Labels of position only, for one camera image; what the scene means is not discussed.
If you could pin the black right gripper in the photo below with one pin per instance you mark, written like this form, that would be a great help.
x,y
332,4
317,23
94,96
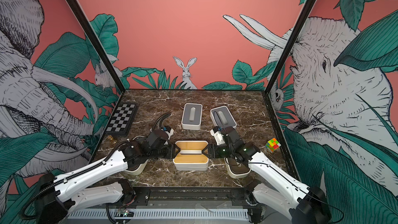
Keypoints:
x,y
212,147

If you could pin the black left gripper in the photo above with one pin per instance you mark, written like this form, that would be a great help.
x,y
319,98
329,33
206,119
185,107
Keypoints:
x,y
172,154

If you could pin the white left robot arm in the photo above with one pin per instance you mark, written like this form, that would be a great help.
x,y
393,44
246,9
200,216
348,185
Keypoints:
x,y
58,196

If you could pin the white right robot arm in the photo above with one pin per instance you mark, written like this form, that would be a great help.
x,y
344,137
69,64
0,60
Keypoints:
x,y
295,200

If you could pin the cream box dark lid right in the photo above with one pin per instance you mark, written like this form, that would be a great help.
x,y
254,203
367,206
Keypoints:
x,y
235,169

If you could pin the cream box dark lid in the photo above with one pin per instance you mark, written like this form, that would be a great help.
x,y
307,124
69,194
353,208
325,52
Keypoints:
x,y
136,170
235,169

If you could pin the white box grey lid right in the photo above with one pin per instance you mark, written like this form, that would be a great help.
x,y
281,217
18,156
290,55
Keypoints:
x,y
222,117

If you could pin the white box grey lid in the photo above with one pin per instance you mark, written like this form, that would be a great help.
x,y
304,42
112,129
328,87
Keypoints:
x,y
192,116
222,117

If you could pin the cream box dark lid left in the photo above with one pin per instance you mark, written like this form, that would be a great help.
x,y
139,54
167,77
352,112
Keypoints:
x,y
136,170

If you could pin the white box grey lid middle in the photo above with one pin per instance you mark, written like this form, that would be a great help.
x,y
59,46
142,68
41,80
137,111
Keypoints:
x,y
192,116

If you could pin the small brass chess piece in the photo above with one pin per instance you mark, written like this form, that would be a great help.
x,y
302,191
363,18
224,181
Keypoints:
x,y
111,139

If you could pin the black white checkerboard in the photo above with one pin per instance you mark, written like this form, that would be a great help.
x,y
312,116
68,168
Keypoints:
x,y
122,119

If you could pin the colourful puzzle cube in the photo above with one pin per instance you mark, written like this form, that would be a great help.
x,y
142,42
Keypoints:
x,y
272,145

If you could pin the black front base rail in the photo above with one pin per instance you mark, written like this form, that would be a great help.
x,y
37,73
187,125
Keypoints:
x,y
186,196

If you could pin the white perforated cable duct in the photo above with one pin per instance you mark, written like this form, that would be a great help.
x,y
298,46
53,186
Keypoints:
x,y
164,213

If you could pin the black left corner post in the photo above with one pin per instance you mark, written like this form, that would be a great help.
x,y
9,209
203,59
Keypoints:
x,y
95,42

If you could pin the black corner post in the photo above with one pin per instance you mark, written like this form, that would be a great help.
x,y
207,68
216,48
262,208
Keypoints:
x,y
95,42
306,10

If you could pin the black right corner post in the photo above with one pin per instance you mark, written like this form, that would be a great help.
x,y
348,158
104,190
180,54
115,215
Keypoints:
x,y
306,10

